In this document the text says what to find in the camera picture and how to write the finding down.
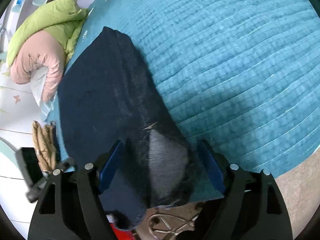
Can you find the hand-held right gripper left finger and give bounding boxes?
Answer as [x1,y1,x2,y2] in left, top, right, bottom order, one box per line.
[27,140,125,240]

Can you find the tan folded clothes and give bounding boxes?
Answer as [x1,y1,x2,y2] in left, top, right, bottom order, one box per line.
[32,120,59,172]

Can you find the white wardrobe with butterfly decals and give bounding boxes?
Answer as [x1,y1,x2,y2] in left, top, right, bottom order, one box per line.
[0,52,60,205]

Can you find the pink quilt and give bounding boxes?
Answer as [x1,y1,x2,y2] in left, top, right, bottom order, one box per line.
[10,30,66,102]

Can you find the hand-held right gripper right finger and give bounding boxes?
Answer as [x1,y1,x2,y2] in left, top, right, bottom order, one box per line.
[199,140,293,240]

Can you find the red cloth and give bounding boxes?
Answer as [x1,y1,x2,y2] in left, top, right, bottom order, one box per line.
[106,214,135,240]

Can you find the white pillow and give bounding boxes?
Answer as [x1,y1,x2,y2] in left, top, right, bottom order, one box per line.
[30,66,54,107]

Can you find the light green bunk bed frame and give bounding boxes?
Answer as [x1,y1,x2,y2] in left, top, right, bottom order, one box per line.
[0,136,19,160]

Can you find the dark denim jacket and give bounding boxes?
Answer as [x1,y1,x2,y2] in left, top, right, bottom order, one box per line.
[57,26,200,230]

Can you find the teal quilted bed sheet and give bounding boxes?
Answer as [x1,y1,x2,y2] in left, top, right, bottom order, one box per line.
[41,0,320,200]

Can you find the green quilt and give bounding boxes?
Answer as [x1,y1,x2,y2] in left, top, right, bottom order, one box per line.
[6,0,89,67]

